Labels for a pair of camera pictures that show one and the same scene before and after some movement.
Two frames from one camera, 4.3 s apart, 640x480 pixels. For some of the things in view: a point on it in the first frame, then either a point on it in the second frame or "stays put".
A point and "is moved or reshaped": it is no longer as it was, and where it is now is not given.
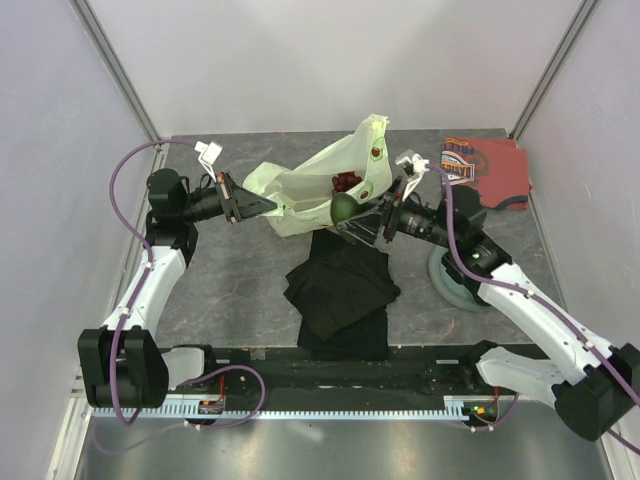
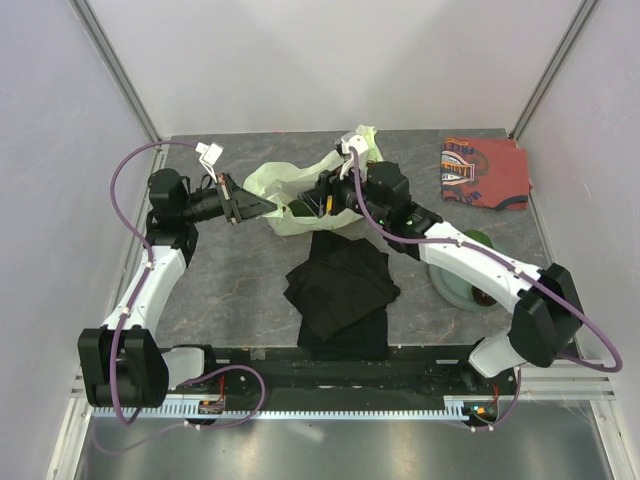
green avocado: [344, 206] is moved or reshaped
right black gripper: [367, 226] to [328, 183]
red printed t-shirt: [497, 168] stays put
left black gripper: [243, 203] stays put
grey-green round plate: [460, 297] stays put
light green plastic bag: [357, 167] stays put
